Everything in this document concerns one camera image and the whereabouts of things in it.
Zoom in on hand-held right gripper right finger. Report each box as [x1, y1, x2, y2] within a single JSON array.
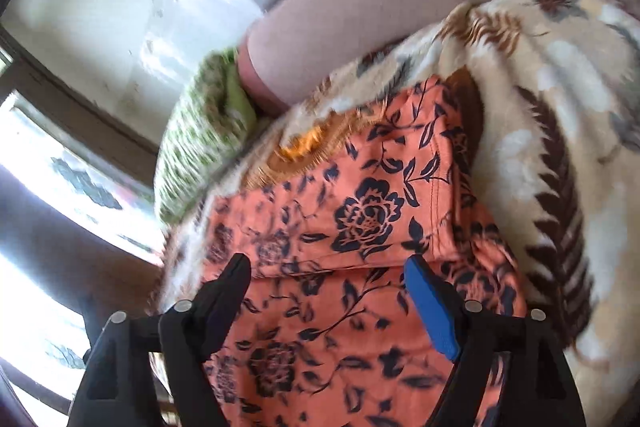
[[405, 254, 587, 427]]

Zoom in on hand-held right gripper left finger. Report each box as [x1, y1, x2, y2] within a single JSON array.
[[67, 253, 252, 427]]

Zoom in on orange floral sweater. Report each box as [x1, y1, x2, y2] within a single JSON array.
[[197, 74, 531, 427]]

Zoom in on green patterned pillow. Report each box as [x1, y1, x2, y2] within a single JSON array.
[[154, 47, 261, 225]]

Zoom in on window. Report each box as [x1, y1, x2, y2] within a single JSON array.
[[0, 27, 166, 427]]

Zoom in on leaf print blanket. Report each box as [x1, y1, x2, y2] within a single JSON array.
[[150, 0, 640, 408]]

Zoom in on pink upholstered headboard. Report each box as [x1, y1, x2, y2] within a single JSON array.
[[237, 0, 546, 115]]

